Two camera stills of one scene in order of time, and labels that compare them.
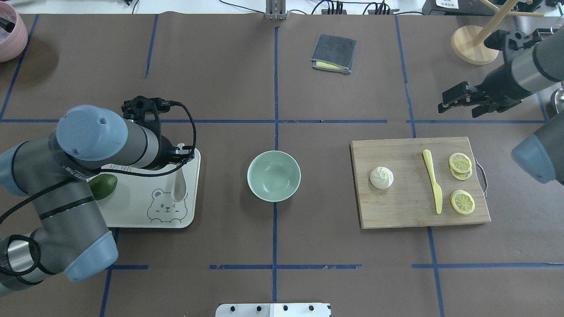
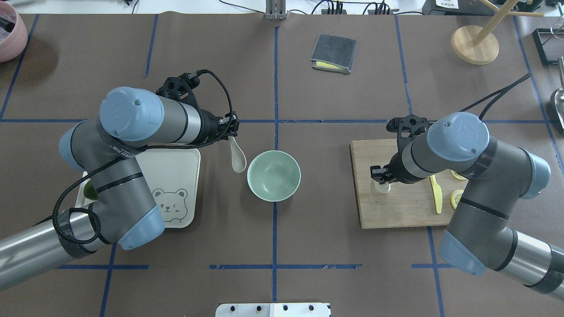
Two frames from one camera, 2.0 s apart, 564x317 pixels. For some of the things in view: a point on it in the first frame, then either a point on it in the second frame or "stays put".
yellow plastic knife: x=437 y=191 stays put
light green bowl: x=274 y=176 stays put
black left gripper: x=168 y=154 → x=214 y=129
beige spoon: x=179 y=186 → x=239 y=159
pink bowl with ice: x=13 y=33 stays put
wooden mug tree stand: x=468 y=42 stays put
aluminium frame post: x=275 y=9 stays put
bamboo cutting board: x=416 y=182 stays put
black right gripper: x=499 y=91 → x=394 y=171
